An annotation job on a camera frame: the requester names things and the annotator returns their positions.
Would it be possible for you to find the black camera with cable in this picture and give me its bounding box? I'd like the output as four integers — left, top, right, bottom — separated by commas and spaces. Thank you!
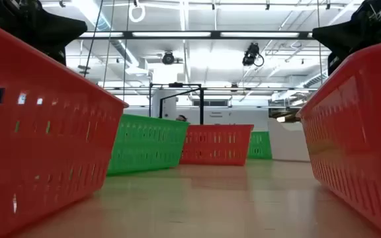
241, 42, 265, 68

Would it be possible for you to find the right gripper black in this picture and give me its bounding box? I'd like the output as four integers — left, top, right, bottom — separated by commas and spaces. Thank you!
312, 0, 381, 75

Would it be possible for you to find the yellow hanging rope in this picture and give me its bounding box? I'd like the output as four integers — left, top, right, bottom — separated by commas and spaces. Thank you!
316, 0, 324, 86

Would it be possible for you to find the red slotted plastic basket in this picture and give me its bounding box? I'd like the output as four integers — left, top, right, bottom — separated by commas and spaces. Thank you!
179, 124, 255, 167
295, 39, 381, 238
0, 16, 129, 238

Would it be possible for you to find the white plastic basket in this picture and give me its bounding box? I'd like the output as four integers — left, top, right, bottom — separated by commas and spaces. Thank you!
267, 118, 311, 163

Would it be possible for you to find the black hanging cable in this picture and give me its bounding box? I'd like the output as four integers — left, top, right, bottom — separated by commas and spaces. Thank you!
83, 0, 105, 79

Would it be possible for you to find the tan hanging cable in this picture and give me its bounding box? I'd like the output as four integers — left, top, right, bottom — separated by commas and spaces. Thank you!
102, 0, 116, 89

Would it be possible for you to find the black beam with light strips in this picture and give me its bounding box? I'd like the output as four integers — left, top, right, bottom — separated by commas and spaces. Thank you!
77, 30, 314, 40

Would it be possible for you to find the round black ceiling fixture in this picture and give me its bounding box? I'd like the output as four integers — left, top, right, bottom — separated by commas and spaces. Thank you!
161, 51, 176, 65

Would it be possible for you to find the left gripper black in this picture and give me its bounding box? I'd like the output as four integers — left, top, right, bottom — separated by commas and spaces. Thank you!
0, 0, 88, 65

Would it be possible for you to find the wooden shelf with black frame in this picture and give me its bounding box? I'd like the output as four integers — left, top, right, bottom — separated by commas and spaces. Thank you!
148, 81, 206, 126

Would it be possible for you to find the white cable loop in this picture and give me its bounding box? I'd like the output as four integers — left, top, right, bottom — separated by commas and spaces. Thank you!
128, 1, 146, 23

